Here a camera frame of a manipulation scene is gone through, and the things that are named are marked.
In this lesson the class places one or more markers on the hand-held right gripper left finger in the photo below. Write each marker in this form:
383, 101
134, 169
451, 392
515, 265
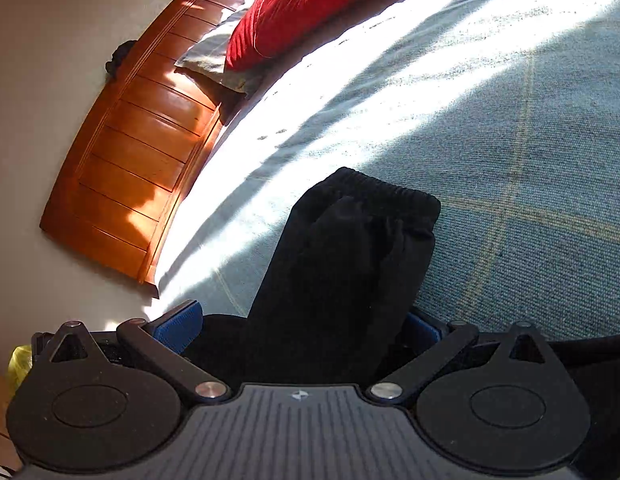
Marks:
179, 325

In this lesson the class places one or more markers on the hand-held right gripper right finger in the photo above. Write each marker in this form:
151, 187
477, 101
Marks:
421, 327

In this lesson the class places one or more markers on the black pants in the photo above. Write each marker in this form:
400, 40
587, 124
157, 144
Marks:
350, 260

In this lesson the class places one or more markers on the yellow plastic bag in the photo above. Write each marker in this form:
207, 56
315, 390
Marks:
19, 362

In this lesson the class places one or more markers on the wooden headboard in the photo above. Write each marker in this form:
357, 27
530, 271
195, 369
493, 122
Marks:
139, 150

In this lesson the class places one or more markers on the grey pillow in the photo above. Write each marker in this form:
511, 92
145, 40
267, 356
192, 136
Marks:
214, 55

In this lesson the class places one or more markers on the red quilt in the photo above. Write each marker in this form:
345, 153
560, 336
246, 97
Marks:
300, 10

